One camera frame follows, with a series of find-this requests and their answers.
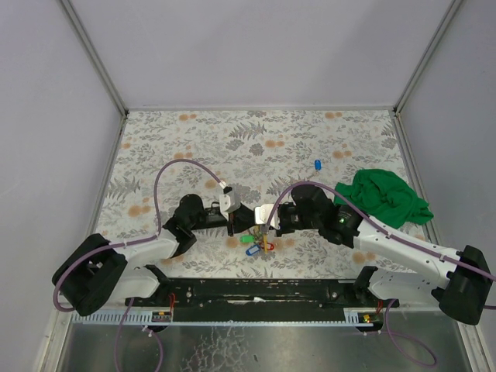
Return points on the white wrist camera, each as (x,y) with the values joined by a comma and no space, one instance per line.
(262,216)
(229,200)

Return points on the white cable duct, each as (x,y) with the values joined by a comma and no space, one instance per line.
(232,315)

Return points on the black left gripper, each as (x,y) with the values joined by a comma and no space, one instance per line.
(232,223)

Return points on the floral table mat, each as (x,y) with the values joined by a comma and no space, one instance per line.
(166,155)

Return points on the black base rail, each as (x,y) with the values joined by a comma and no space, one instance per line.
(328,293)

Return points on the aluminium frame post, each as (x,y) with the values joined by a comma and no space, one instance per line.
(75,22)
(435,41)

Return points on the spiral keyring with yellow handle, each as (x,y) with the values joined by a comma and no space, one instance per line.
(256,241)

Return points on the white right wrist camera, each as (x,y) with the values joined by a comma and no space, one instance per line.
(262,216)

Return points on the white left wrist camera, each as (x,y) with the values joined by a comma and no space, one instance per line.
(229,200)

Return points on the green cloth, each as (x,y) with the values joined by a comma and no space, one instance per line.
(385,196)

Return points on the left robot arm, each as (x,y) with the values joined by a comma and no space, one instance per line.
(99,272)

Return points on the right aluminium frame post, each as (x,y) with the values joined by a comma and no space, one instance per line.
(435,41)

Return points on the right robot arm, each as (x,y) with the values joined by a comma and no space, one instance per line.
(459,280)

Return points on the left aluminium frame post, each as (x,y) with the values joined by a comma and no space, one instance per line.
(75,22)

